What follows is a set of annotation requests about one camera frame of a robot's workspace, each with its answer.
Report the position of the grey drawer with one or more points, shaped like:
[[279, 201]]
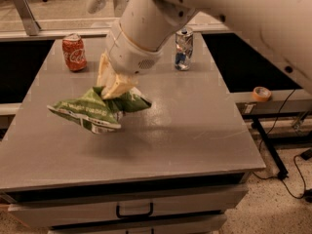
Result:
[[196, 224], [124, 206]]

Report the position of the green jalapeno chip bag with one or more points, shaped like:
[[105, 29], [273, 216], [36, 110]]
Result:
[[98, 115]]

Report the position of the left metal railing post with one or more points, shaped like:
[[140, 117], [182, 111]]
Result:
[[30, 25]]

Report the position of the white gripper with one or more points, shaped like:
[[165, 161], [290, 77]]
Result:
[[127, 57]]

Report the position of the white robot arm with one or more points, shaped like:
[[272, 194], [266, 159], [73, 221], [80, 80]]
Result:
[[280, 30]]

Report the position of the silver blue energy drink can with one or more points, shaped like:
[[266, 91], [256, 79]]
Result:
[[183, 48]]

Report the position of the red coca-cola can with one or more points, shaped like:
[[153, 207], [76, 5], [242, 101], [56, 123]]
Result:
[[74, 52]]

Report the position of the lower grey drawer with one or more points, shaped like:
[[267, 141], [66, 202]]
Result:
[[196, 224]]

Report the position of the black table leg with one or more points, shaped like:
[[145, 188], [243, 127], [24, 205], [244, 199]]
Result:
[[283, 172]]

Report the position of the upper grey drawer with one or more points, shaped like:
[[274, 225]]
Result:
[[124, 206]]

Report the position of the orange tape roll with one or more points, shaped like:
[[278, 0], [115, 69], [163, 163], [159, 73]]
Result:
[[261, 94]]

